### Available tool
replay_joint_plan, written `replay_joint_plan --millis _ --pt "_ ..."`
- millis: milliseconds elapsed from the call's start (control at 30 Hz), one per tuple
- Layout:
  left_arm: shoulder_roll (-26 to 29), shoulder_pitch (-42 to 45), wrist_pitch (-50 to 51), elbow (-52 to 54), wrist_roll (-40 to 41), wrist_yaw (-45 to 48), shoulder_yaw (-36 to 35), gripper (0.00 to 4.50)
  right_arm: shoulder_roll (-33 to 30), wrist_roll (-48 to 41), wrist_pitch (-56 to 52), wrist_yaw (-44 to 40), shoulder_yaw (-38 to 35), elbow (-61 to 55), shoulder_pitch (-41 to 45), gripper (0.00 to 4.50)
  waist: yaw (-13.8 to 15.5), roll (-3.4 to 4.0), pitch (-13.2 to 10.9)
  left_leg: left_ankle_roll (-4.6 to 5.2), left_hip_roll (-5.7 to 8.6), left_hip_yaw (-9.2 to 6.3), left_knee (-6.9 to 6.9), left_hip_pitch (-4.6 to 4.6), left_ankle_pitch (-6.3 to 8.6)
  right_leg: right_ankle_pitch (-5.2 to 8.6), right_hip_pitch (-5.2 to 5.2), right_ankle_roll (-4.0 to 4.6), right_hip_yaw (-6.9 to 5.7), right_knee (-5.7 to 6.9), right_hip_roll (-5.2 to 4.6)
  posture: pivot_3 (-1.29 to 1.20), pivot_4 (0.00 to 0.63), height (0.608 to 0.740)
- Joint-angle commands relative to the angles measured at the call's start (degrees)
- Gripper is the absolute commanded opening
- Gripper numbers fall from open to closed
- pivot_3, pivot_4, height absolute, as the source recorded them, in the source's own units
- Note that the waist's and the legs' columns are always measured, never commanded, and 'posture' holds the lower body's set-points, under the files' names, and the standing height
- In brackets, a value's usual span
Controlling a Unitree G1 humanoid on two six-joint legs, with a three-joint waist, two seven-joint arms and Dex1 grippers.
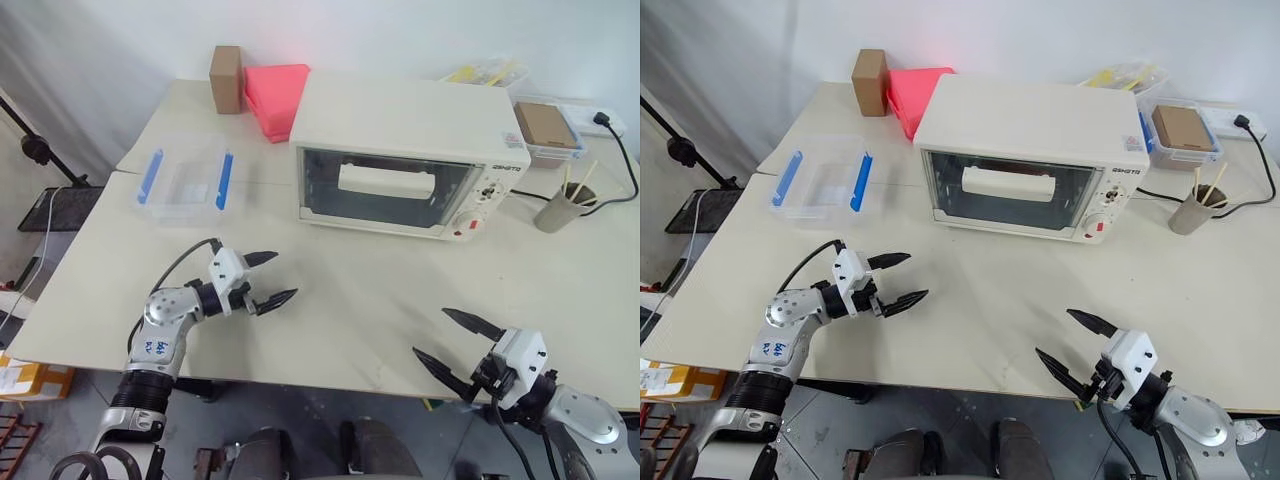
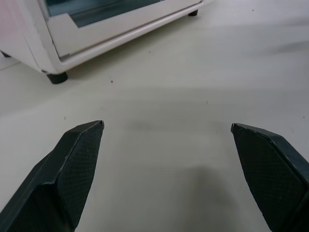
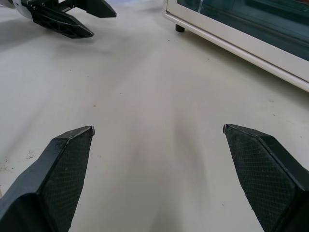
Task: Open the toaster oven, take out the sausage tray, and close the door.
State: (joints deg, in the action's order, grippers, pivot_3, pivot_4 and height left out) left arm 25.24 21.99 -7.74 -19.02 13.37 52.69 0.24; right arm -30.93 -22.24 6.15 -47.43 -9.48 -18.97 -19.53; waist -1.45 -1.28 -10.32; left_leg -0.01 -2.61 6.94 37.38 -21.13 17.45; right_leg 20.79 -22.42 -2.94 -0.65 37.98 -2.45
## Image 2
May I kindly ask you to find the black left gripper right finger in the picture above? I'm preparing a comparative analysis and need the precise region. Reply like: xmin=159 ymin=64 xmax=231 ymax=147
xmin=230 ymin=123 xmax=309 ymax=232

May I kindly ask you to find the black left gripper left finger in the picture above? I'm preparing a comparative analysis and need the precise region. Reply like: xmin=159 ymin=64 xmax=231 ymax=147
xmin=0 ymin=120 xmax=105 ymax=232

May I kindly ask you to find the white toaster oven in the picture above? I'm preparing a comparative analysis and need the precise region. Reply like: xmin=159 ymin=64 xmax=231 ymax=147
xmin=0 ymin=0 xmax=216 ymax=85

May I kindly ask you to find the white appliance glass door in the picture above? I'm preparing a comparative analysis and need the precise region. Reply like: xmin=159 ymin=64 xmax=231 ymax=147
xmin=38 ymin=0 xmax=203 ymax=58

